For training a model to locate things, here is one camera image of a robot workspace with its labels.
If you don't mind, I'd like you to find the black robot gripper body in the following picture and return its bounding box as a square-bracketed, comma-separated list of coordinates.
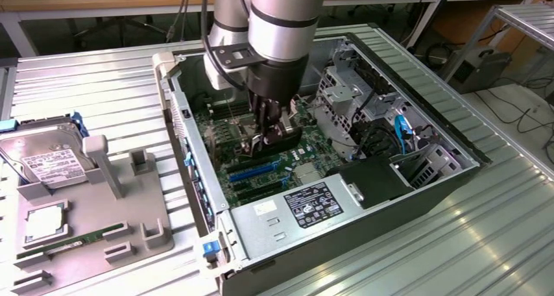
[246, 57, 310, 108]

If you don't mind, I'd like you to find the CPU socket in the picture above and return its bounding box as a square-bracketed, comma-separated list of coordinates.
[233, 116, 262, 141]

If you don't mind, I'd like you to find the black RAM slot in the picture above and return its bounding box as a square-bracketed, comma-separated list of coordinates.
[210, 106, 255, 121]
[206, 99, 253, 114]

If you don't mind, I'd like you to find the thin metal locking lever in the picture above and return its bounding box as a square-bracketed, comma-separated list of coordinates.
[223, 93, 238, 125]

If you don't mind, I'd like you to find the green motherboard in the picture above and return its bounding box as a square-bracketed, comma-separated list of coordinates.
[193, 93, 343, 208]

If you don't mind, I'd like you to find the black expansion slot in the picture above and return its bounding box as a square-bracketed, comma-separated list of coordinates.
[225, 158, 279, 175]
[235, 180, 287, 203]

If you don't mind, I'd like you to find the blue expansion slot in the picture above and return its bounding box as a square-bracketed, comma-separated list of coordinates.
[229, 164, 283, 183]

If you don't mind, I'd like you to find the metal disk bay cage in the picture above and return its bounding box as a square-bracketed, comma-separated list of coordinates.
[310, 64, 378, 159]

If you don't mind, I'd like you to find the silver chipset heatsink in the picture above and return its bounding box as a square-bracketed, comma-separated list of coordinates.
[293, 164, 322, 184]

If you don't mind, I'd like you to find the grey power supply with label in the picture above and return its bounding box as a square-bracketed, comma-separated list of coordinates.
[230, 174, 418, 261]

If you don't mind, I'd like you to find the black chair base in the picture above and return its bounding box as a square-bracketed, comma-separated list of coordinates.
[72, 14, 171, 47]

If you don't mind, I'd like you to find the open black PC case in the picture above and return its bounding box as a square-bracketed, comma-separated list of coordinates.
[151, 32, 493, 296]

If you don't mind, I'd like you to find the wooden desk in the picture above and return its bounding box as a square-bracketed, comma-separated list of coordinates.
[0, 0, 544, 58]

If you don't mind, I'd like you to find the black box on floor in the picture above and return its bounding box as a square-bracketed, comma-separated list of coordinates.
[449, 49, 513, 95]

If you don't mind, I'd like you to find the grey parts rack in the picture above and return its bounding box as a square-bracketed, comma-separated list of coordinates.
[0, 134, 177, 295]

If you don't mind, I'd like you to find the silver CPU chip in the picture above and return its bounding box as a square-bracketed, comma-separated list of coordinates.
[26, 207, 67, 239]

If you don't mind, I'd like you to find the green RAM stick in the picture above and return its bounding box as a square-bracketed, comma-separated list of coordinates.
[16, 223, 126, 258]

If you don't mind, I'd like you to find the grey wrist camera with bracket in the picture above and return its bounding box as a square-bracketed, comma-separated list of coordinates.
[202, 42, 270, 91]

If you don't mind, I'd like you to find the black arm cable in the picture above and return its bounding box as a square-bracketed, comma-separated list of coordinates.
[199, 0, 247, 91]

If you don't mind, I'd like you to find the blue data wire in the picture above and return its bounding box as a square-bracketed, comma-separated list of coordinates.
[393, 113, 413, 156]

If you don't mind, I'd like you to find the coiled black cable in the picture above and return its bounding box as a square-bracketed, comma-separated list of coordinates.
[425, 43, 454, 67]

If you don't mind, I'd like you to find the hard disk with blue bracket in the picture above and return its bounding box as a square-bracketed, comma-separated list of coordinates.
[0, 110, 102, 190]

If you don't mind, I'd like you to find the black floor cable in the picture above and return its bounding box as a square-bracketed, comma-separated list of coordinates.
[476, 78, 554, 134]

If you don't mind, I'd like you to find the aluminium frame table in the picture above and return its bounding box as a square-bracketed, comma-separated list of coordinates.
[474, 5, 554, 55]

